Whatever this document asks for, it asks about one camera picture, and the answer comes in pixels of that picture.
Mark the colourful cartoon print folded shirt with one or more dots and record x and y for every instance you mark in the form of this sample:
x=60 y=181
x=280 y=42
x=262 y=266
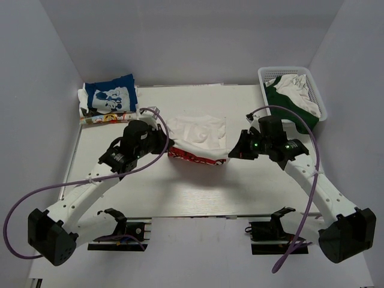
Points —
x=109 y=118

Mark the white plastic mesh basket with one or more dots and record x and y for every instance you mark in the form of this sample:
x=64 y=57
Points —
x=267 y=73

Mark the white printed t-shirt in basket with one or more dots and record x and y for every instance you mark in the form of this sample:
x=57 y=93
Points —
x=295 y=87

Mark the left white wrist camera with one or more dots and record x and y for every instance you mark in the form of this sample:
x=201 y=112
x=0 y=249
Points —
x=149 y=115

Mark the dark green t-shirt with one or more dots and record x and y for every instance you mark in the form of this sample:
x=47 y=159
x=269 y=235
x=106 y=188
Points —
x=276 y=99

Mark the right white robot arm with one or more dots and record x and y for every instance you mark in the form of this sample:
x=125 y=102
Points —
x=343 y=230

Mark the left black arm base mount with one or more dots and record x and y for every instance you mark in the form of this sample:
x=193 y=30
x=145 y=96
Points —
x=135 y=238

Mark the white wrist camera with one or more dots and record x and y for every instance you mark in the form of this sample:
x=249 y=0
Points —
x=253 y=120
x=149 y=115

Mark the white Coca-Cola print t-shirt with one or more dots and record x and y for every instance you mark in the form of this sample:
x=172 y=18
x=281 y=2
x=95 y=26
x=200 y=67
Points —
x=200 y=140

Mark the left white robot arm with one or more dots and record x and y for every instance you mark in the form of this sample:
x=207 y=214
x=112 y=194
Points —
x=56 y=232

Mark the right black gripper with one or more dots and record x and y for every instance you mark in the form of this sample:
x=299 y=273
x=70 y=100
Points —
x=241 y=150

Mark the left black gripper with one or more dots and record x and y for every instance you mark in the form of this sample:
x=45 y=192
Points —
x=161 y=137

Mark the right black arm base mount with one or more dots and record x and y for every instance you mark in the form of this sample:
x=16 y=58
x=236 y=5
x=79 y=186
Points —
x=265 y=240

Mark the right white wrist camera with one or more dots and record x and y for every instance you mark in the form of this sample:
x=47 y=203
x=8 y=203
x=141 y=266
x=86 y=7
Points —
x=253 y=120

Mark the blue cartoon print t-shirt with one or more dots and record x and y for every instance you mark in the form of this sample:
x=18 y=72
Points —
x=114 y=96

